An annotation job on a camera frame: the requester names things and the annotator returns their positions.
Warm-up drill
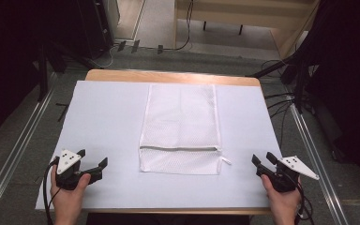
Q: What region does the aluminium floor rail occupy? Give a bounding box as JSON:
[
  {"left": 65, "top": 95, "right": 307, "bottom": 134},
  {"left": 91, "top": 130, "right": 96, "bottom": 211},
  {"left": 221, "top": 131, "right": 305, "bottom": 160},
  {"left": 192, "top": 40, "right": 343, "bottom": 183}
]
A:
[
  {"left": 0, "top": 70, "right": 58, "bottom": 221},
  {"left": 287, "top": 93, "right": 351, "bottom": 225}
]

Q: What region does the white table sheet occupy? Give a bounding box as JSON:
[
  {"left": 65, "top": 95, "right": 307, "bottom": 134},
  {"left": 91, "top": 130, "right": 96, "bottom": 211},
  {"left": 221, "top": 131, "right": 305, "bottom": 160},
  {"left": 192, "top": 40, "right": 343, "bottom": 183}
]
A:
[{"left": 35, "top": 80, "right": 284, "bottom": 211}]

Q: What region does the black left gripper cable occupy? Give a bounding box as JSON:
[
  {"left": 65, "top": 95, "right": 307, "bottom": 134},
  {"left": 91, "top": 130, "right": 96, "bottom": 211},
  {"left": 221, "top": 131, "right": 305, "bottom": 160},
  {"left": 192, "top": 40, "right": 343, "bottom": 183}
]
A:
[{"left": 42, "top": 157, "right": 62, "bottom": 225}]

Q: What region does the person's right hand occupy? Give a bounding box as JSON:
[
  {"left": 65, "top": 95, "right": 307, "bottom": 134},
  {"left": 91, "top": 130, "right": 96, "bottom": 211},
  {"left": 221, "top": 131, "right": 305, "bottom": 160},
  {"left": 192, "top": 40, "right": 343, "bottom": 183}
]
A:
[{"left": 260, "top": 173, "right": 303, "bottom": 221}]

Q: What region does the black hanging cable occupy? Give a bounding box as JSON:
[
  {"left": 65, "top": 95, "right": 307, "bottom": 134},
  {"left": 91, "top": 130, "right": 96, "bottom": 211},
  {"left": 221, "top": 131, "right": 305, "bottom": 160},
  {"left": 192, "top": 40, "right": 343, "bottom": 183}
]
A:
[{"left": 137, "top": 0, "right": 196, "bottom": 53}]

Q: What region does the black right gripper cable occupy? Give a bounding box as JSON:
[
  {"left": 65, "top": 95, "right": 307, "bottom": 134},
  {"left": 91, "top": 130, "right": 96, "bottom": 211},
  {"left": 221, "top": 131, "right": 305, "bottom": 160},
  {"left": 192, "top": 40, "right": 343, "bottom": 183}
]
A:
[{"left": 292, "top": 174, "right": 316, "bottom": 225}]

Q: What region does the white mesh laundry bag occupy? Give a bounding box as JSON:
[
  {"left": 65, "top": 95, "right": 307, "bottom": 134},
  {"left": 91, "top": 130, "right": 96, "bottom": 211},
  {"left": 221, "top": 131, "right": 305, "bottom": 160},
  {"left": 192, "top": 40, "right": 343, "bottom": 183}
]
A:
[{"left": 138, "top": 82, "right": 233, "bottom": 176}]

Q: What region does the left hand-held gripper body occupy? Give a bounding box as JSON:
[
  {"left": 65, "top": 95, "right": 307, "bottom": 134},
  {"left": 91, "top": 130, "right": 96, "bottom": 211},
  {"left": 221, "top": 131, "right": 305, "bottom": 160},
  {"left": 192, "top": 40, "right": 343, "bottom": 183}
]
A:
[{"left": 53, "top": 148, "right": 103, "bottom": 191}]

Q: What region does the black floor cables bundle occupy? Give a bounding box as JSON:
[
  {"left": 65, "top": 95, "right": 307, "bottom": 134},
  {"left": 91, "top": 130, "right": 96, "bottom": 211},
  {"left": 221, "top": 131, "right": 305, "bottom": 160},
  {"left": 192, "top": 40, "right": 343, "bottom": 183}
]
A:
[{"left": 260, "top": 59, "right": 313, "bottom": 148}]

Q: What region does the dark curtain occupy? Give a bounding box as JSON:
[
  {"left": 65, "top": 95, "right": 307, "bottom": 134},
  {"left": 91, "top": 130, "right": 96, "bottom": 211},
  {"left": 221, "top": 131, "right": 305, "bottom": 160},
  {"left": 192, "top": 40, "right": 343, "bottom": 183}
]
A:
[
  {"left": 0, "top": 0, "right": 85, "bottom": 148},
  {"left": 303, "top": 0, "right": 360, "bottom": 190}
]

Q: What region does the black tripod stand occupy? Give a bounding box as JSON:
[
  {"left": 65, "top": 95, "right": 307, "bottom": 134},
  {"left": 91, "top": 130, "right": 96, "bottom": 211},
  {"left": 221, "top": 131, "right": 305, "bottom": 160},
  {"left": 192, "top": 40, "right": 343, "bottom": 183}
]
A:
[{"left": 245, "top": 52, "right": 322, "bottom": 115}]

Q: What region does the wooden platform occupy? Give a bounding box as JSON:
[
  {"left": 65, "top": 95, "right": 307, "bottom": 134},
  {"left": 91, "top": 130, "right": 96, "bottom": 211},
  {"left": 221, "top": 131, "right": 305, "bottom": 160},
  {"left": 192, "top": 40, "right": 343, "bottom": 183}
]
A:
[{"left": 172, "top": 0, "right": 323, "bottom": 60}]

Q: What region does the person's left hand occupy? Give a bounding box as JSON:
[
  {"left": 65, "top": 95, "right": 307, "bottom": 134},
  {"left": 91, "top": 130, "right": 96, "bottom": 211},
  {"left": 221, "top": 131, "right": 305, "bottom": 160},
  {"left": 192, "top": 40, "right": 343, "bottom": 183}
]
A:
[{"left": 49, "top": 164, "right": 92, "bottom": 221}]

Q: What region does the white floor cable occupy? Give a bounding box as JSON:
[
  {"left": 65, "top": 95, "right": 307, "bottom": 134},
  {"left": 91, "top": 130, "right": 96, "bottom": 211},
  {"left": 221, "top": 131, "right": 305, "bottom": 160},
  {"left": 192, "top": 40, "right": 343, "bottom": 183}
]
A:
[{"left": 85, "top": 42, "right": 122, "bottom": 70}]

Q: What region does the black cabinet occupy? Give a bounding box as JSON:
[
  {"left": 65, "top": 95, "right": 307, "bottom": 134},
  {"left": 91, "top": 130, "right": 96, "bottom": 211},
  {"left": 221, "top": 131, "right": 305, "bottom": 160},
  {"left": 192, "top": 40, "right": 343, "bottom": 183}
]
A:
[{"left": 74, "top": 0, "right": 116, "bottom": 61}]

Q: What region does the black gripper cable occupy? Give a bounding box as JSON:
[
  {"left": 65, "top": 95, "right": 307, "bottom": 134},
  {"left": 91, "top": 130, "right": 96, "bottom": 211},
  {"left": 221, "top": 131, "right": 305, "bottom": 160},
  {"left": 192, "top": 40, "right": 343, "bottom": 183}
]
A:
[
  {"left": 292, "top": 174, "right": 316, "bottom": 225},
  {"left": 42, "top": 157, "right": 62, "bottom": 225}
]

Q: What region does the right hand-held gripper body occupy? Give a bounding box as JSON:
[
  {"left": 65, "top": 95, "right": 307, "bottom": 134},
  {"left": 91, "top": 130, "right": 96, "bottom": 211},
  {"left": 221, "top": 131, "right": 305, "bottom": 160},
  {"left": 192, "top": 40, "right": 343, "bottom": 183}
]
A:
[{"left": 256, "top": 155, "right": 321, "bottom": 193}]

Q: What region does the wooden table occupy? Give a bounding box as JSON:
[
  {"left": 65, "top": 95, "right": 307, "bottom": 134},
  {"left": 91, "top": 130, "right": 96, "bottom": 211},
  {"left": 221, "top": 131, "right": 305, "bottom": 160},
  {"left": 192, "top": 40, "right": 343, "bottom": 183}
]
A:
[{"left": 83, "top": 68, "right": 274, "bottom": 217}]

